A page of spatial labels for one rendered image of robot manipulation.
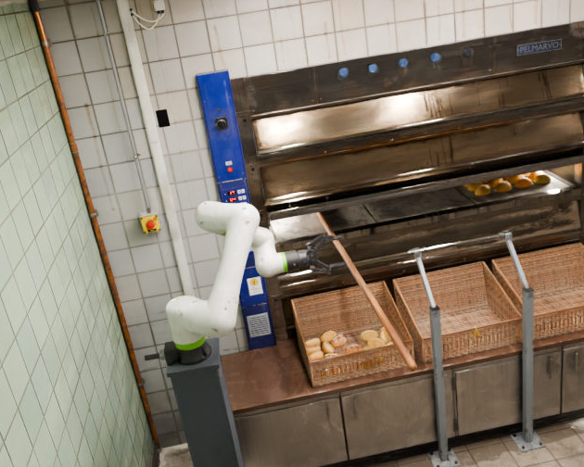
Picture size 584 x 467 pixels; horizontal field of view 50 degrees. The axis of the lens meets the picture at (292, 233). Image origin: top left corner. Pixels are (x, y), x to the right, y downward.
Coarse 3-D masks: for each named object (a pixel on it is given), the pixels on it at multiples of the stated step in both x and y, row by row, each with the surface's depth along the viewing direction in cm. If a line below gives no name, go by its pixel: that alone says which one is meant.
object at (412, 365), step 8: (320, 216) 371; (328, 224) 358; (328, 232) 349; (336, 240) 335; (344, 256) 317; (352, 264) 307; (352, 272) 300; (360, 280) 291; (368, 288) 283; (368, 296) 277; (376, 304) 269; (376, 312) 264; (384, 320) 257; (392, 328) 250; (392, 336) 245; (400, 344) 239; (400, 352) 236; (408, 352) 234; (408, 360) 229; (416, 368) 227
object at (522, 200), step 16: (544, 192) 364; (560, 192) 361; (576, 192) 362; (464, 208) 358; (480, 208) 357; (496, 208) 359; (368, 224) 357; (384, 224) 353; (400, 224) 354; (416, 224) 355; (288, 240) 352; (304, 240) 349; (320, 240) 350
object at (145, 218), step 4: (144, 212) 328; (152, 212) 326; (156, 212) 325; (140, 216) 323; (144, 216) 323; (148, 216) 323; (152, 216) 323; (156, 216) 324; (140, 220) 324; (144, 220) 324; (148, 220) 324; (152, 220) 324; (160, 220) 329; (144, 224) 324; (156, 224) 325; (160, 224) 326; (144, 228) 325; (156, 228) 326; (160, 228) 327; (144, 232) 326; (148, 232) 326; (152, 232) 327
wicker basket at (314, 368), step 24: (360, 288) 361; (384, 288) 362; (312, 312) 359; (336, 312) 361; (360, 312) 363; (360, 336) 360; (408, 336) 329; (336, 360) 321; (360, 360) 323; (384, 360) 326; (312, 384) 323
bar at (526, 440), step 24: (480, 240) 322; (360, 264) 317; (528, 288) 312; (432, 312) 307; (528, 312) 315; (432, 336) 314; (528, 336) 320; (528, 360) 326; (528, 384) 331; (528, 408) 337; (528, 432) 343; (432, 456) 347
